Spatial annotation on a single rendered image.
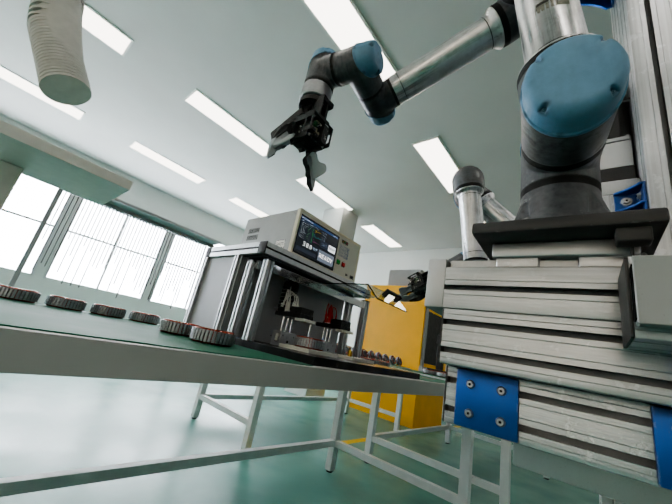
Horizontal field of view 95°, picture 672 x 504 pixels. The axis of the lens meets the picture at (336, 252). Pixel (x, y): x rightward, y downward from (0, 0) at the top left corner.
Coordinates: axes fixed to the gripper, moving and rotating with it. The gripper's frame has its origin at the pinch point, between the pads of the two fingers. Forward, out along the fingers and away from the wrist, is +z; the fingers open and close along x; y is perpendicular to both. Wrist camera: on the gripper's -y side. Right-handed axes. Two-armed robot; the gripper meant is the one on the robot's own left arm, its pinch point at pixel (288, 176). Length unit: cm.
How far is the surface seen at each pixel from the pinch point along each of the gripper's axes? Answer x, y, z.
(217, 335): 6.2, -19.0, 37.7
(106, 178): -19, -67, -2
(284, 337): 45, -36, 35
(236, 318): 27, -43, 32
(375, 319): 402, -211, -22
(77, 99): -32, -111, -42
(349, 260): 75, -36, -6
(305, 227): 43, -37, -10
